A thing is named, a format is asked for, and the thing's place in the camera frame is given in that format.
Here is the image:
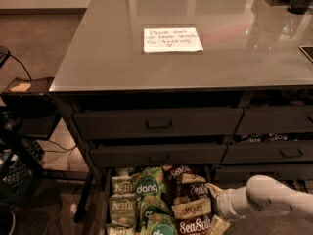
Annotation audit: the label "brown sea salt chip bag back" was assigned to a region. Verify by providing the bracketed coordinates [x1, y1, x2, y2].
[162, 165, 192, 182]

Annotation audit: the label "handwritten white paper note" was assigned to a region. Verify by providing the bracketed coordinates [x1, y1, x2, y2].
[143, 27, 203, 53]

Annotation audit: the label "green kettle chip bag front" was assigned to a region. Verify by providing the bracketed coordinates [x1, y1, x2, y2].
[106, 224, 135, 235]

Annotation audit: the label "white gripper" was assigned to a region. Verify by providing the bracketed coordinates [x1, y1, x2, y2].
[205, 183, 250, 235]

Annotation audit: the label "grey counter cabinet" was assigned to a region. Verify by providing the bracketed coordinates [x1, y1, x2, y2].
[48, 0, 313, 223]

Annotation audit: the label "brown sea salt chip bag front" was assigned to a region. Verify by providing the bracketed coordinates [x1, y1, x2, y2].
[172, 198, 212, 235]

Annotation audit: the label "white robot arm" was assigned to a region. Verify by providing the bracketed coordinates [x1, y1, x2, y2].
[205, 175, 313, 235]

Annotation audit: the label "green dang chip bag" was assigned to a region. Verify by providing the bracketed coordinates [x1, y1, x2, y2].
[146, 213, 178, 235]
[132, 167, 166, 200]
[140, 195, 173, 227]

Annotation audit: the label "black plastic crate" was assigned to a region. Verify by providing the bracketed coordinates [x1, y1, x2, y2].
[0, 138, 44, 206]

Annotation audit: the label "middle left drawer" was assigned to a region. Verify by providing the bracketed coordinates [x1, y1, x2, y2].
[90, 143, 227, 168]

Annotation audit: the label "green kettle chip bag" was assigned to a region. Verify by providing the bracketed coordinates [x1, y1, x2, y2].
[112, 168, 134, 195]
[109, 194, 137, 226]
[106, 224, 135, 235]

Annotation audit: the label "open bottom left drawer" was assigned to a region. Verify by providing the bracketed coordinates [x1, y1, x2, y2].
[104, 165, 229, 235]

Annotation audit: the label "green dang chip bag back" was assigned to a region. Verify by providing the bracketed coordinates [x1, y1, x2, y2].
[132, 167, 166, 200]

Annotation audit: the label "dark snack bags in drawer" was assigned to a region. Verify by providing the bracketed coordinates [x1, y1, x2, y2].
[236, 132, 313, 143]

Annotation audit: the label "green kettle chip bag middle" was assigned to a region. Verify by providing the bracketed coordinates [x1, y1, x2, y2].
[109, 194, 137, 226]

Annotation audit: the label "bottom right drawer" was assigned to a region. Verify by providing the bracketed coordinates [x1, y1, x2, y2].
[212, 164, 313, 182]

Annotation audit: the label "brown sea salt chip bag middle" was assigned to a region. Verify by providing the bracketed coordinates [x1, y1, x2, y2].
[173, 173, 210, 205]

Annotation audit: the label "top left drawer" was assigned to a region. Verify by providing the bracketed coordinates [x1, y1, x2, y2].
[73, 108, 243, 140]

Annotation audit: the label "green dang chip bag front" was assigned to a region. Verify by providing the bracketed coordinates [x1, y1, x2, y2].
[146, 213, 178, 235]

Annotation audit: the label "dark side table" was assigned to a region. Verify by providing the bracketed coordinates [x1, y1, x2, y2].
[1, 77, 61, 140]

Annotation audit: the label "middle right drawer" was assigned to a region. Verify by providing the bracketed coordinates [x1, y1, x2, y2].
[222, 141, 313, 165]

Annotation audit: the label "green dang chip bag middle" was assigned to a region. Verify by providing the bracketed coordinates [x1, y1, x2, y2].
[140, 195, 173, 227]

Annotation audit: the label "brown sea salt chip bag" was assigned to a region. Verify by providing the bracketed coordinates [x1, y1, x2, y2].
[173, 173, 210, 205]
[172, 198, 212, 235]
[162, 165, 192, 182]

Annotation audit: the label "top right drawer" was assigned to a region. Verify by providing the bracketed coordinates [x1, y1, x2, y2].
[236, 106, 313, 135]

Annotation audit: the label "green kettle chip bag back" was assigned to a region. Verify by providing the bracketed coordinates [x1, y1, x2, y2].
[112, 168, 134, 195]

